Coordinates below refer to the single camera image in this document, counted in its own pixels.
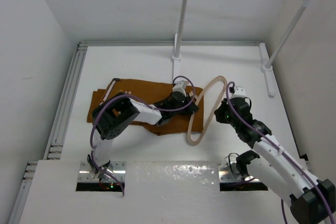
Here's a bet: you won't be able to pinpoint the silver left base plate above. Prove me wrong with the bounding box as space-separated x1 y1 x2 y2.
76 162 126 192

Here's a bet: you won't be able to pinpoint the brown trousers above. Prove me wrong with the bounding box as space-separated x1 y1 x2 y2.
87 78 190 136

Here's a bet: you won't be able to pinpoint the white clothes rack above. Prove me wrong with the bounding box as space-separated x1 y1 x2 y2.
171 0 312 98

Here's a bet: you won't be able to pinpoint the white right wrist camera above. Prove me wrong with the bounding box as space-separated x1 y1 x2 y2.
229 86 246 98

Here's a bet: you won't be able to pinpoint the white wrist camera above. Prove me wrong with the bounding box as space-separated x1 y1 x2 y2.
229 86 246 98
172 80 189 95

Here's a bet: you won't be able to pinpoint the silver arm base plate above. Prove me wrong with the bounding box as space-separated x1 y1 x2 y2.
217 161 269 192

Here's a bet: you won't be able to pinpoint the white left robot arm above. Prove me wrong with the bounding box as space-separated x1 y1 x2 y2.
87 91 199 176

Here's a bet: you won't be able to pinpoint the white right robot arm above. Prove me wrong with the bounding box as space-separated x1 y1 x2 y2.
214 97 335 223

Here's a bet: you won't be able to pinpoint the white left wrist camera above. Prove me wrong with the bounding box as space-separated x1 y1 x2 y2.
172 80 189 95

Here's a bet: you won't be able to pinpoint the wooden clothes hanger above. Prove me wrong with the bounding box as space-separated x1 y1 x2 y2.
186 76 227 146

